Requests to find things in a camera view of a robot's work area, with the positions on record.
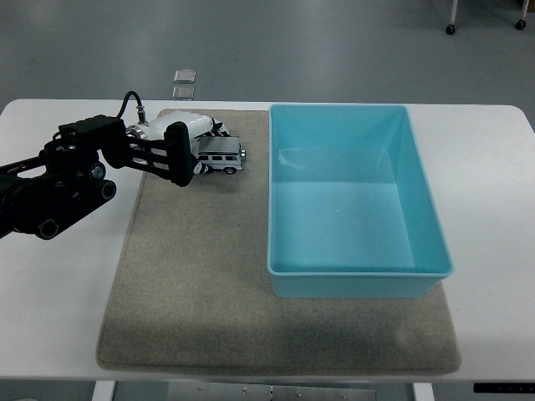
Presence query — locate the grey metal plate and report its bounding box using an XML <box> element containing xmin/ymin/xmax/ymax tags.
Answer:
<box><xmin>166</xmin><ymin>382</ymin><xmax>377</xmax><ymax>401</ymax></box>

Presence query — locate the white cart with casters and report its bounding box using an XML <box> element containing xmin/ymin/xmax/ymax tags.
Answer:
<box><xmin>445</xmin><ymin>0</ymin><xmax>528</xmax><ymax>36</ymax></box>

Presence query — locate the white toy car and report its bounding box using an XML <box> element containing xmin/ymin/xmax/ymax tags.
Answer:
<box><xmin>192</xmin><ymin>136</ymin><xmax>248</xmax><ymax>175</ymax></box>

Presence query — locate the blue plastic box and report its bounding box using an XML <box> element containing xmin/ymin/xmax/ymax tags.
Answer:
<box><xmin>266</xmin><ymin>103</ymin><xmax>456</xmax><ymax>300</ymax></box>

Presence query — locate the black table control panel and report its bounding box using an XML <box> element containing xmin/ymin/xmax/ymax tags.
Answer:
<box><xmin>473</xmin><ymin>382</ymin><xmax>535</xmax><ymax>394</ymax></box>

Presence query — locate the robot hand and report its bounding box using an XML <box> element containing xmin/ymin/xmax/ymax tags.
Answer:
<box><xmin>144</xmin><ymin>109</ymin><xmax>232</xmax><ymax>176</ymax></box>

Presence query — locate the beige felt mat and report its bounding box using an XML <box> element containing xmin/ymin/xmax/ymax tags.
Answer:
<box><xmin>95</xmin><ymin>108</ymin><xmax>463</xmax><ymax>373</ymax></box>

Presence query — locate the white table leg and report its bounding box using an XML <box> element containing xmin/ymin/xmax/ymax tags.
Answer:
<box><xmin>411</xmin><ymin>382</ymin><xmax>436</xmax><ymax>401</ymax></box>
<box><xmin>90</xmin><ymin>382</ymin><xmax>117</xmax><ymax>401</ymax></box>

